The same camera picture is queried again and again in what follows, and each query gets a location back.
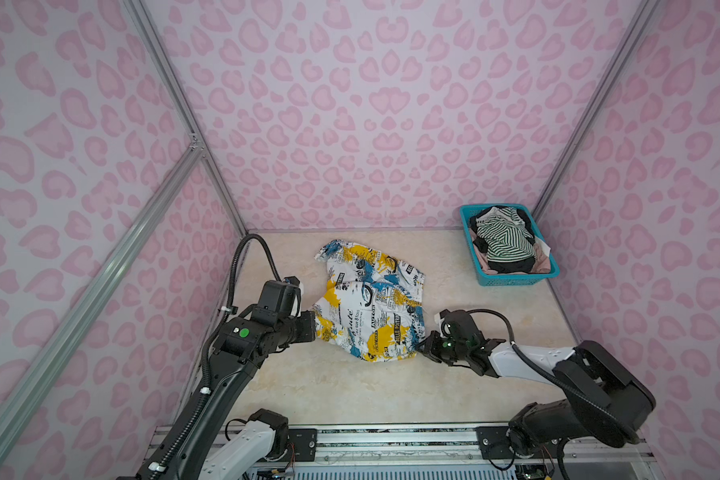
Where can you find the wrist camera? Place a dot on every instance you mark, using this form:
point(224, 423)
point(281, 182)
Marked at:
point(458, 326)
point(282, 297)

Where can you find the green white striped garment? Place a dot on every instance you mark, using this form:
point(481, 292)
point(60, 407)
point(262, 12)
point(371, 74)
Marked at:
point(503, 234)

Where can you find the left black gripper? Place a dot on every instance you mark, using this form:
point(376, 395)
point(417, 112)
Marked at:
point(311, 327)

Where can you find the black garment in basket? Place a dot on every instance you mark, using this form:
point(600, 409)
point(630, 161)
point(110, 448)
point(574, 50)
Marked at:
point(503, 239)

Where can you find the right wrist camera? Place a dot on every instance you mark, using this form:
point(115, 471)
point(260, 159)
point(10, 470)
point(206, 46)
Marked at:
point(458, 326)

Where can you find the pink garment in basket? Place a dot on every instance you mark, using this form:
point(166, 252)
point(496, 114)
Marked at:
point(538, 263)

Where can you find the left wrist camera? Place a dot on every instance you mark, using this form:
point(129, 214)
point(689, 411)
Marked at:
point(282, 297)

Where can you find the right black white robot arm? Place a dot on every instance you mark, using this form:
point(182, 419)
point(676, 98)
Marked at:
point(602, 399)

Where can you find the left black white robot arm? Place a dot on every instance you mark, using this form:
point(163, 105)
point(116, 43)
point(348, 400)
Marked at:
point(239, 350)

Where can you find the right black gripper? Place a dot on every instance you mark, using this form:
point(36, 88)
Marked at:
point(427, 349)

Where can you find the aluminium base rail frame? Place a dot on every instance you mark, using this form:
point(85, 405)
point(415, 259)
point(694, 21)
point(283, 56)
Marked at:
point(417, 451)

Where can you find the teal plastic laundry basket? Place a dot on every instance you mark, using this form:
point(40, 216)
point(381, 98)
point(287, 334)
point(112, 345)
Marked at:
point(513, 279)

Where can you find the diagonal aluminium wall strut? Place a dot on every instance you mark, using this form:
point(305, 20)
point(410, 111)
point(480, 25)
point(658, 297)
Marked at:
point(20, 406)

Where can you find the white yellow blue printed garment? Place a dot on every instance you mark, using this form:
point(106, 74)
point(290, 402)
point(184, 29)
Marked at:
point(373, 304)

